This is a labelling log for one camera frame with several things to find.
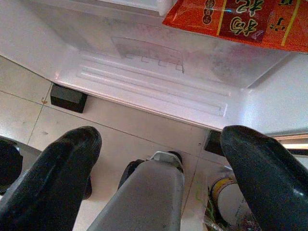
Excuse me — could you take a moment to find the red printed snack packet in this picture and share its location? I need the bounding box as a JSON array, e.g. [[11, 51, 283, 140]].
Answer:
[[162, 0, 308, 53]]

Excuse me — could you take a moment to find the black fridge foot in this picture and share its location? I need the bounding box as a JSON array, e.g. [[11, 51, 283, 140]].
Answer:
[[204, 129, 226, 157], [50, 83, 89, 114]]

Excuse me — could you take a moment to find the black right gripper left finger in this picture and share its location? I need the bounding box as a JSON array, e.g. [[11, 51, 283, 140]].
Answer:
[[0, 126, 103, 231]]

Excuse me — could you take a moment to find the yellow rimmed white can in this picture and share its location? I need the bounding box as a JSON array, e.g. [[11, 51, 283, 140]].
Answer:
[[208, 175, 256, 229]]

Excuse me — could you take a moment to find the silver right robot leg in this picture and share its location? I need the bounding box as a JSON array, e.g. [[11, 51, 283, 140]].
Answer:
[[88, 151, 186, 231]]

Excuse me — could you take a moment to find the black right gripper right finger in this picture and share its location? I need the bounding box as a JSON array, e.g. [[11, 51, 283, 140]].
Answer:
[[220, 125, 308, 231]]

